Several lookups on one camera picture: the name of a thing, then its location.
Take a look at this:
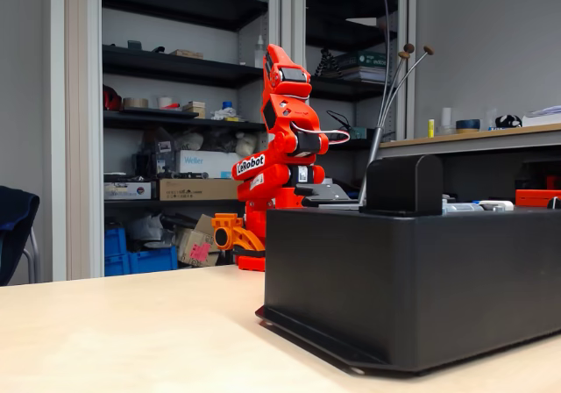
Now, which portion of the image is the white Weller box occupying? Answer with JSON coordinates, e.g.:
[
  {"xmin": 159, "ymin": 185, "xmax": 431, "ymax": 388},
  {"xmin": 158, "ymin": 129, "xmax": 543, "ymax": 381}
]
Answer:
[{"xmin": 174, "ymin": 149, "xmax": 245, "ymax": 180}]

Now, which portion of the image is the dark blue chair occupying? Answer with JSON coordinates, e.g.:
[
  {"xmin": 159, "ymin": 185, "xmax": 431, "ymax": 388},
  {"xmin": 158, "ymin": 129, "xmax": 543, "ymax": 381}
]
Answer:
[{"xmin": 0, "ymin": 185, "xmax": 40, "ymax": 287}]

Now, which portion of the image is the cardboard box with pink sticker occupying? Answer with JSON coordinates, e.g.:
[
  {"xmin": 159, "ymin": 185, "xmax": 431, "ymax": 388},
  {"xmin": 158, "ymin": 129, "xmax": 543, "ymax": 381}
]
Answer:
[{"xmin": 174, "ymin": 214, "xmax": 221, "ymax": 268}]

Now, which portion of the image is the black task board box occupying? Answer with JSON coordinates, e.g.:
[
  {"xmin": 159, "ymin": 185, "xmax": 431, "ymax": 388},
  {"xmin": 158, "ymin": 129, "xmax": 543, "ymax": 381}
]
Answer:
[{"xmin": 255, "ymin": 205, "xmax": 561, "ymax": 375}]

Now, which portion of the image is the black rounded post block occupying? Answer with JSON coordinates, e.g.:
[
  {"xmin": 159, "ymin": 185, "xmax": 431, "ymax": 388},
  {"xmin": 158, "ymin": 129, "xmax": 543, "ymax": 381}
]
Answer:
[{"xmin": 359, "ymin": 154, "xmax": 444, "ymax": 218}]

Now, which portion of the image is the black cable hook bracket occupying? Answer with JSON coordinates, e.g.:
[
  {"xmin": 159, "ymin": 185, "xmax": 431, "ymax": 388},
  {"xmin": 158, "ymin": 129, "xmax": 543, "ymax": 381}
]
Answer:
[{"xmin": 293, "ymin": 182, "xmax": 361, "ymax": 211}]

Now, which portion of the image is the stack of books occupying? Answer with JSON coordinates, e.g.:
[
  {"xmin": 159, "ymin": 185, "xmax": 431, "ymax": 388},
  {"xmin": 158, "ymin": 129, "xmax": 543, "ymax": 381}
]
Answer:
[{"xmin": 337, "ymin": 50, "xmax": 389, "ymax": 82}]

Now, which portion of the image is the orange printed clamp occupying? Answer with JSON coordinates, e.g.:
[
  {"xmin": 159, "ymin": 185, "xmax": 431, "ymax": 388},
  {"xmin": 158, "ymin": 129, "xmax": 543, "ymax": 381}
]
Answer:
[{"xmin": 210, "ymin": 211, "xmax": 267, "ymax": 254}]

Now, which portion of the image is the metal stand with cork balls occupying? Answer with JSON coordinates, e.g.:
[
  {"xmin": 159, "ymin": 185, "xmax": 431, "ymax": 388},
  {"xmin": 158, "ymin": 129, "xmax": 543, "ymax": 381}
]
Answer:
[{"xmin": 357, "ymin": 0, "xmax": 436, "ymax": 208}]

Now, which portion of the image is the white red servo cable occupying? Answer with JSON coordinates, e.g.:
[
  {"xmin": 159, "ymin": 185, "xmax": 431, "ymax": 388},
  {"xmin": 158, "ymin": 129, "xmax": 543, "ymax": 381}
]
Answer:
[{"xmin": 291, "ymin": 120, "xmax": 352, "ymax": 146}]

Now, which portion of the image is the silver metal door hinge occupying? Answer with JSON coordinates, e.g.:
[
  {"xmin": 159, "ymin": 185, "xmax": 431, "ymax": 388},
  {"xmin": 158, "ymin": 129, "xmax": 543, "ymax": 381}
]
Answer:
[{"xmin": 441, "ymin": 197, "xmax": 483, "ymax": 215}]

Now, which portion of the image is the small wooden box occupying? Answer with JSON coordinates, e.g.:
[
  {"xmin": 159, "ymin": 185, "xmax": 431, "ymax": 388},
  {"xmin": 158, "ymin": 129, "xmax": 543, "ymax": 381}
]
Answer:
[{"xmin": 181, "ymin": 100, "xmax": 207, "ymax": 119}]

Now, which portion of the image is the red rounded object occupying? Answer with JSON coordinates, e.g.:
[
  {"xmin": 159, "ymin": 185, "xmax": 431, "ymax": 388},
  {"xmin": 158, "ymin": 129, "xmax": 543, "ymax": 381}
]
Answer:
[{"xmin": 103, "ymin": 84, "xmax": 123, "ymax": 112}]

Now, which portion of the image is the grey desk with wooden top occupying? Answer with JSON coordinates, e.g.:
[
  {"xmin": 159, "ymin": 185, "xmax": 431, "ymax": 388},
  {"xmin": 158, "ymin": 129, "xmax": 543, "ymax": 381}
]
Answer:
[{"xmin": 379, "ymin": 123, "xmax": 561, "ymax": 210}]

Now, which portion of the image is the white printed box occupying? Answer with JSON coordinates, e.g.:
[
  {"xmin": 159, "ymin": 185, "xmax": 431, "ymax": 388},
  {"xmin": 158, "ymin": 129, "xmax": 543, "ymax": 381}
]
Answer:
[{"xmin": 103, "ymin": 181, "xmax": 158, "ymax": 201}]

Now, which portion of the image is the grey shelving cabinet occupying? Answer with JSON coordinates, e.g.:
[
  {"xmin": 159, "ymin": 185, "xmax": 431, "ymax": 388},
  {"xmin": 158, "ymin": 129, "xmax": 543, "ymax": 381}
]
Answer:
[{"xmin": 43, "ymin": 0, "xmax": 417, "ymax": 280}]

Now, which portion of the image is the metal chair frame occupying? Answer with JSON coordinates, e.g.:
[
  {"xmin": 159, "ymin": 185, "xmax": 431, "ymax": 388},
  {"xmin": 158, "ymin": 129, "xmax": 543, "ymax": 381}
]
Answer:
[{"xmin": 21, "ymin": 225, "xmax": 43, "ymax": 284}]

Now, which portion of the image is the white crumpled cloth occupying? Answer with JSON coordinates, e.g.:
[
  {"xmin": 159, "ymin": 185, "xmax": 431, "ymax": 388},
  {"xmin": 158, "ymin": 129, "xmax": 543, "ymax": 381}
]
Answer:
[{"xmin": 211, "ymin": 106, "xmax": 240, "ymax": 122}]

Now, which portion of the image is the black flexible tripod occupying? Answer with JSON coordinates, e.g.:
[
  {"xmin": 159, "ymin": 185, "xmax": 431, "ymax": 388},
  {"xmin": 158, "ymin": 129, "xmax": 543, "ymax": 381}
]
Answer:
[{"xmin": 316, "ymin": 48, "xmax": 342, "ymax": 79}]

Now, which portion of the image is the blue plastic crate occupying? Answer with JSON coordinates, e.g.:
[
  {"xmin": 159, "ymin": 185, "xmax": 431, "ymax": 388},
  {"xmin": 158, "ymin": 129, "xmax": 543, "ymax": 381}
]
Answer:
[
  {"xmin": 103, "ymin": 246, "xmax": 179, "ymax": 278},
  {"xmin": 103, "ymin": 227, "xmax": 129, "ymax": 258}
]

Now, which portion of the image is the flat brown cardboard box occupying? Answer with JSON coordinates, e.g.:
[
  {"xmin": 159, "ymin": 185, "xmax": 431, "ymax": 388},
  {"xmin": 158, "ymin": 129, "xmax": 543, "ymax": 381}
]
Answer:
[{"xmin": 158, "ymin": 177, "xmax": 243, "ymax": 202}]

